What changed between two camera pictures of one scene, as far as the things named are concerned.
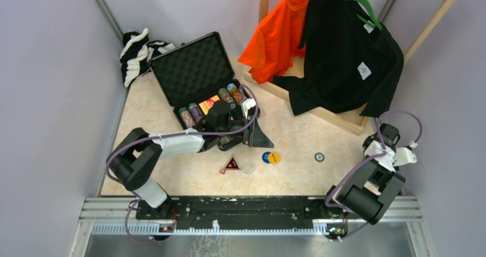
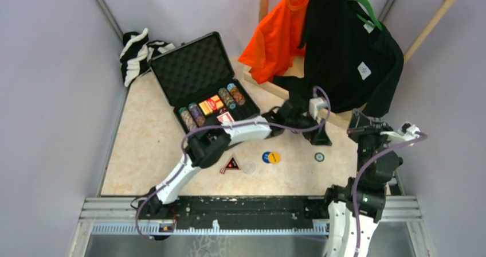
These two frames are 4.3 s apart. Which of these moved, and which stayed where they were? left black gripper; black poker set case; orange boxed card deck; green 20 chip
Moved: left black gripper
Stayed: orange boxed card deck; black poker set case; green 20 chip
